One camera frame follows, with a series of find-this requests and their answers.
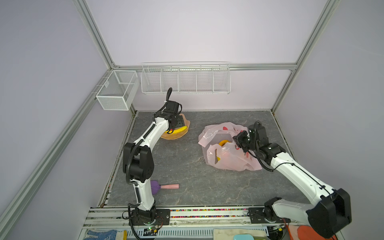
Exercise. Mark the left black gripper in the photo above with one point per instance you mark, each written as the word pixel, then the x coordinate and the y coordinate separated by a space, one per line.
pixel 180 122

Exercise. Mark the long yellow banana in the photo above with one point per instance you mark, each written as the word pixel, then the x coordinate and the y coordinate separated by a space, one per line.
pixel 222 150

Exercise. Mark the aluminium mounting rail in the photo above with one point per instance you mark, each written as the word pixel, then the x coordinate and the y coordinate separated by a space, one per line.
pixel 203 216

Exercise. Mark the white mesh box basket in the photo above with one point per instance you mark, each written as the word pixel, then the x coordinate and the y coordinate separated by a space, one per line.
pixel 118 90

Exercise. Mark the beige folded cloth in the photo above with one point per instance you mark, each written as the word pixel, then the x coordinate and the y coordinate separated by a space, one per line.
pixel 228 234

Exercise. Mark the white wire wall basket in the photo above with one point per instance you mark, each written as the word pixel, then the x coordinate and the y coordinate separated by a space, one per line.
pixel 186 78

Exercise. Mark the small yellow banana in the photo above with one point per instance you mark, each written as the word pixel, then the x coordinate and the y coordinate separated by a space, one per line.
pixel 179 130

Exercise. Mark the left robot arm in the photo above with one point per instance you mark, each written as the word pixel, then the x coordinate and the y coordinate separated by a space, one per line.
pixel 138 163

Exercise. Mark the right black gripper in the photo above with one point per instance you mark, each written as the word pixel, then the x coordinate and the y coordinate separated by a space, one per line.
pixel 238 138

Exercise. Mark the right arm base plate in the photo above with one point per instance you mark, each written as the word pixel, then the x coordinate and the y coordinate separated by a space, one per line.
pixel 255 215

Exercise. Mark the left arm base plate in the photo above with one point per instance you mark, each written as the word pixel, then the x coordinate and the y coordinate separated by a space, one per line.
pixel 163 216

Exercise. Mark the purple spatula pink handle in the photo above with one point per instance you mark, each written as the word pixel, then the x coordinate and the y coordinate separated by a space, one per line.
pixel 156 187

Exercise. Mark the blue white knit glove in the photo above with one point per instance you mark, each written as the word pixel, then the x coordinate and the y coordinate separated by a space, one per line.
pixel 107 235

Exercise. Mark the orange rubber glove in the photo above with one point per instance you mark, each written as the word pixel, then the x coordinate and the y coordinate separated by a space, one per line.
pixel 304 233

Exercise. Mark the teal container lid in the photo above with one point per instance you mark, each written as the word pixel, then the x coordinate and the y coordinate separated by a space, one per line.
pixel 243 237

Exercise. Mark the pink fruit print plastic bag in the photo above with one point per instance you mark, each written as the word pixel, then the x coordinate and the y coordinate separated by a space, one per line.
pixel 235 159

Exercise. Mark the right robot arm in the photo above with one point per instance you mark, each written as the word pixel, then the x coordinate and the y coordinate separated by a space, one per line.
pixel 329 210

